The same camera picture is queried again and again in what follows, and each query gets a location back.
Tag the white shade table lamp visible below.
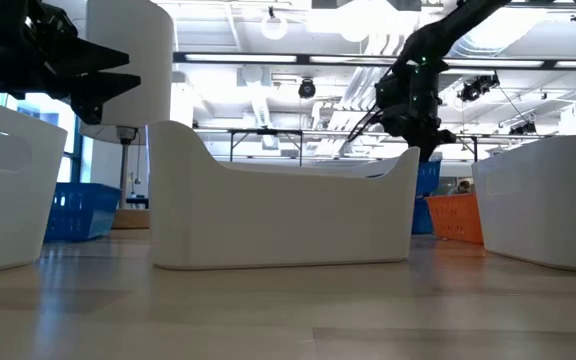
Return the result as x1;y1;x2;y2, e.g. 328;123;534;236
78;0;175;230

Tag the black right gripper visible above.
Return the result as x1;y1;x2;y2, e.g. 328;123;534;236
380;62;457;163

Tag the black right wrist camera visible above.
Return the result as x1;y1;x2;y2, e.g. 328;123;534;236
375;73;403;109

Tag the orange slotted plastic basket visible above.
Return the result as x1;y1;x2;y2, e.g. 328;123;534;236
425;192;485;246

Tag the large blue slotted plastic basket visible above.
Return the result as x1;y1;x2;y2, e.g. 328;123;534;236
415;158;443;197

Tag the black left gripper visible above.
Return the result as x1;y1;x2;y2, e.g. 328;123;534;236
0;0;142;126

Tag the black ceiling track light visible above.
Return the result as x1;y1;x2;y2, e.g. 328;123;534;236
457;73;501;104
509;121;538;136

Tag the white plastic storage basket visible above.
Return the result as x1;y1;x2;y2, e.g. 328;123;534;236
471;134;576;275
147;119;421;271
0;93;69;277

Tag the round black ceiling fixture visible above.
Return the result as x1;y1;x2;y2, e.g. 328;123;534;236
297;77;318;100

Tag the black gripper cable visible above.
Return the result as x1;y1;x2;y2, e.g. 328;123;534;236
346;108;385;144

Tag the white ring ceiling lamp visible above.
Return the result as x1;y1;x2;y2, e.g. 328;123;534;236
260;5;289;41

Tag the long black ceiling light beam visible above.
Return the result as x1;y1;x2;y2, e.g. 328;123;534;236
172;51;576;71

